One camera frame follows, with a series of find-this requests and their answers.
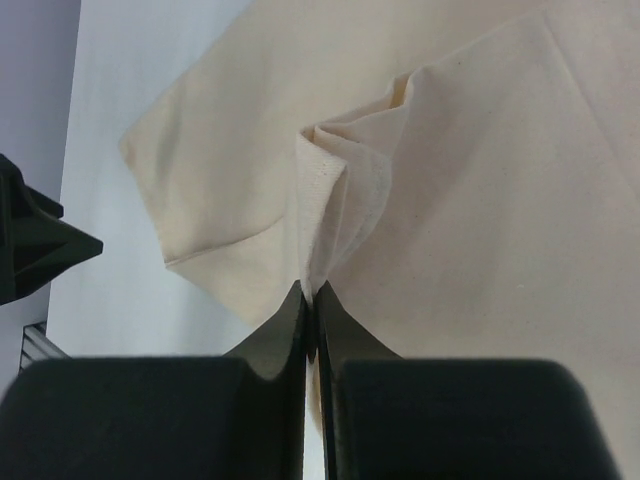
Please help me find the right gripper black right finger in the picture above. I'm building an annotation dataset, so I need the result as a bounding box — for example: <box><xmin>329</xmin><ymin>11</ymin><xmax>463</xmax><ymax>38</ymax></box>
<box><xmin>313</xmin><ymin>285</ymin><xmax>619</xmax><ymax>479</ymax></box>

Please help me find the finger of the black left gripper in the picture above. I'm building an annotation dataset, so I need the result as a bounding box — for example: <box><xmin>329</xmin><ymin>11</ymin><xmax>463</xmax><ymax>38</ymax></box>
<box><xmin>1</xmin><ymin>156</ymin><xmax>103</xmax><ymax>304</ymax></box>

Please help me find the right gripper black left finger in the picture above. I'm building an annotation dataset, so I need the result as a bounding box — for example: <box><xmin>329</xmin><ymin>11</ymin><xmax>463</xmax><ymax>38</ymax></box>
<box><xmin>1</xmin><ymin>285</ymin><xmax>306</xmax><ymax>479</ymax></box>

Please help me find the aluminium front rail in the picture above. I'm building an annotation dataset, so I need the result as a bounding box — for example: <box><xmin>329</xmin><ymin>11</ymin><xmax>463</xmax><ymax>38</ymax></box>
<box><xmin>19</xmin><ymin>321</ymin><xmax>67</xmax><ymax>372</ymax></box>

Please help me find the beige cloth mat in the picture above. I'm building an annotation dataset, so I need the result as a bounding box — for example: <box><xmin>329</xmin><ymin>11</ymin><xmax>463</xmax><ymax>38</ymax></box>
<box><xmin>117</xmin><ymin>0</ymin><xmax>640</xmax><ymax>401</ymax></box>

